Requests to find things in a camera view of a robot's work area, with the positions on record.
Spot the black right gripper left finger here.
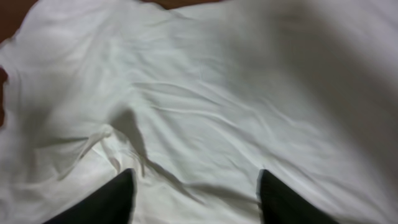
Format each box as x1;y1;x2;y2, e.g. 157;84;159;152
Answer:
45;169;136;224

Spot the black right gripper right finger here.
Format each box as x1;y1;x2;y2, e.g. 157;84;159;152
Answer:
257;169;338;224

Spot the white t-shirt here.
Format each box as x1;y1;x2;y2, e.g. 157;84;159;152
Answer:
1;1;397;223

